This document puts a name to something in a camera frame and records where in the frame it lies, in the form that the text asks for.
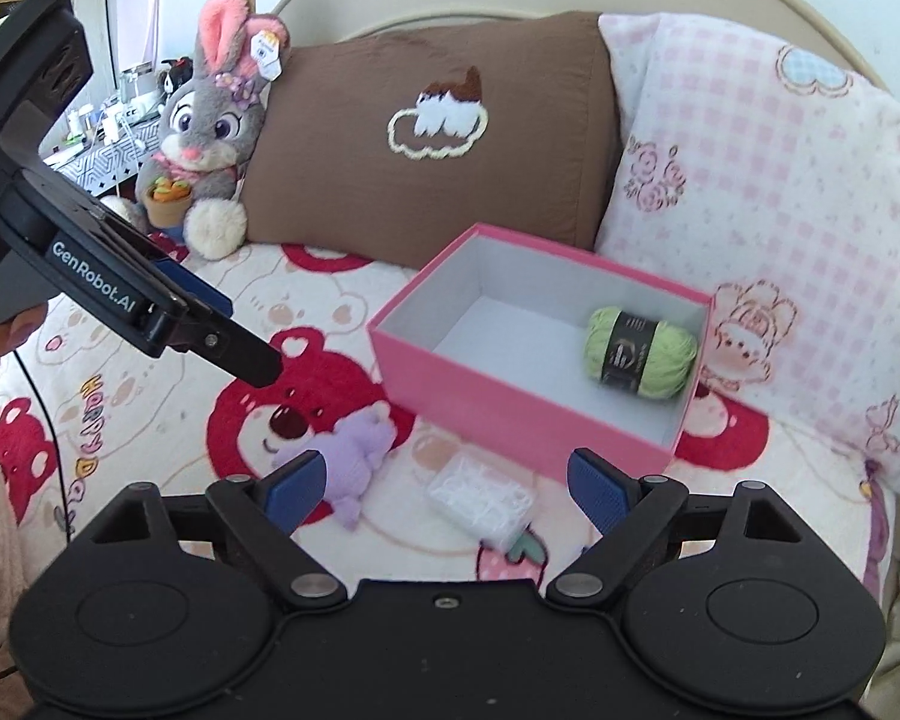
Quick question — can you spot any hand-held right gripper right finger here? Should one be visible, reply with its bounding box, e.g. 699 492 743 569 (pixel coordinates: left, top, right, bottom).
544 448 805 608

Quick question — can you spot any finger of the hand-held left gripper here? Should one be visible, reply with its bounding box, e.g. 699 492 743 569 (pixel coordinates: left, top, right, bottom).
166 298 286 389
150 255 233 316

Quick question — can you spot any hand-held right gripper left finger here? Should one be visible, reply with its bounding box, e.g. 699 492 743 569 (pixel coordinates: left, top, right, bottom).
88 450 348 611

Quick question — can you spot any pink cardboard box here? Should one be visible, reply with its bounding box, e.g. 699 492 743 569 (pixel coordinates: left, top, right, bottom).
366 222 715 479

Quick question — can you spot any green yarn ball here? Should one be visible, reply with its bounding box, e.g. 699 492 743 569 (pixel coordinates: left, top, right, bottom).
583 305 700 398

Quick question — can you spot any person's left hand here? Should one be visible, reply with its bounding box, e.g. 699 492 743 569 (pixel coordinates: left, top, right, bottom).
0 302 46 383

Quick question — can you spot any purple plush toy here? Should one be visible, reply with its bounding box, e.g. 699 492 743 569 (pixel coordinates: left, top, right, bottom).
270 403 415 531

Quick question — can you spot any patterned tablecloth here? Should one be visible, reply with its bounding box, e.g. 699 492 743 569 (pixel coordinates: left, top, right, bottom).
41 116 170 192

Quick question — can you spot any bear printed blanket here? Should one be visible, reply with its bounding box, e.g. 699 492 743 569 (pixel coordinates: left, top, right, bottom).
0 236 897 593

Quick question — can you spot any clear floss pick box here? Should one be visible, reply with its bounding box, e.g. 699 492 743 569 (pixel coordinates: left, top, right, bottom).
424 454 537 550

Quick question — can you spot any pink curtain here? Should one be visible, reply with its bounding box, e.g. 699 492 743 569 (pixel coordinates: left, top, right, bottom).
112 0 158 72

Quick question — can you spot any black plush toy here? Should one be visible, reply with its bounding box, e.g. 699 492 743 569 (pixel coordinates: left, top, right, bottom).
156 60 194 95

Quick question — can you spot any grey bunny plush toy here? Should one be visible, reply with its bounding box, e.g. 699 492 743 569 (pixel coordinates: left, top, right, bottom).
101 0 293 260

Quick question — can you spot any brown pillow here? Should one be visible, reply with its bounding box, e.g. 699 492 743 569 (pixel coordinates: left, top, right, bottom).
238 11 623 267

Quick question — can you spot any pink checked pillow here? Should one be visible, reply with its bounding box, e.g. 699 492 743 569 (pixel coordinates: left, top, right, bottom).
596 13 900 500

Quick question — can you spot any black cable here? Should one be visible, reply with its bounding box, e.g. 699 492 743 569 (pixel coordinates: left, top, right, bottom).
11 349 76 548

